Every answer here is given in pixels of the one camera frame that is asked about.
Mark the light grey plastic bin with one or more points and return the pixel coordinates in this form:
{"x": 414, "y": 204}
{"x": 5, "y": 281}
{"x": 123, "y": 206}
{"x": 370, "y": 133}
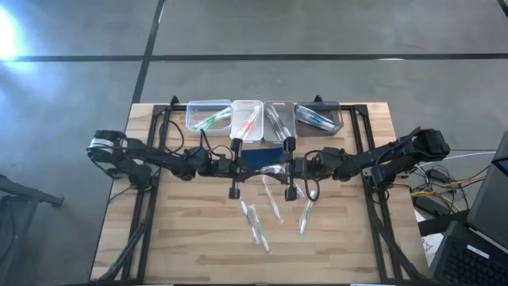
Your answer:
{"x": 289, "y": 109}

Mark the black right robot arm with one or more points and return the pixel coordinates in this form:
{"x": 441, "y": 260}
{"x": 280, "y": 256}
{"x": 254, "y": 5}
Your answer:
{"x": 357, "y": 163}

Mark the clear plastic bin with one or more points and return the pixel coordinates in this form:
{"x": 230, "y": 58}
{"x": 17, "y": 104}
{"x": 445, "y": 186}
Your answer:
{"x": 192, "y": 107}

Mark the black power brick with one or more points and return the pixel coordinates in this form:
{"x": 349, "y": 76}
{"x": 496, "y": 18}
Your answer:
{"x": 430, "y": 206}

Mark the dark grey plastic bin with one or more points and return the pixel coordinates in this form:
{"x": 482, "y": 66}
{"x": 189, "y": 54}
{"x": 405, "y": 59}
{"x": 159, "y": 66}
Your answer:
{"x": 305, "y": 132}

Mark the white plastic bin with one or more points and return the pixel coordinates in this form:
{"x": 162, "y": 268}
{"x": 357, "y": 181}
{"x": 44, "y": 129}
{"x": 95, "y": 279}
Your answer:
{"x": 256, "y": 135}

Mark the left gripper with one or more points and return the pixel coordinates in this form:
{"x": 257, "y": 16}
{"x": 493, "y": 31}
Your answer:
{"x": 218, "y": 167}

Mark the black floor stand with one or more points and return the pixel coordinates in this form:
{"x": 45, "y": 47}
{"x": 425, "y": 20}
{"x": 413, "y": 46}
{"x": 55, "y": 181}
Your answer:
{"x": 24, "y": 190}

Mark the dark blue cloth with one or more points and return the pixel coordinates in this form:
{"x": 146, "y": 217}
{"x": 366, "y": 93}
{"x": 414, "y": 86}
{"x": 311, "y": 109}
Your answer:
{"x": 262, "y": 157}

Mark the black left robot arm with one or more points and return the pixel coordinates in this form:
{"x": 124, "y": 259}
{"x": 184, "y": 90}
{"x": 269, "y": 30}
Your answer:
{"x": 131, "y": 157}

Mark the white paper sheet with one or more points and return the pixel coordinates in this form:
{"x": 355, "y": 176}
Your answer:
{"x": 430, "y": 244}

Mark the black laptop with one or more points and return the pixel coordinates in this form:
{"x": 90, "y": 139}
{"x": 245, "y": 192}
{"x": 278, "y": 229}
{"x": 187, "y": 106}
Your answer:
{"x": 468, "y": 262}

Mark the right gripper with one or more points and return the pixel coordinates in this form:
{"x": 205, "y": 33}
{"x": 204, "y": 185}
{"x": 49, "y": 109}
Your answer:
{"x": 303, "y": 168}

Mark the small black power adapter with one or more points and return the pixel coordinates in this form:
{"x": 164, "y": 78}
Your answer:
{"x": 438, "y": 175}

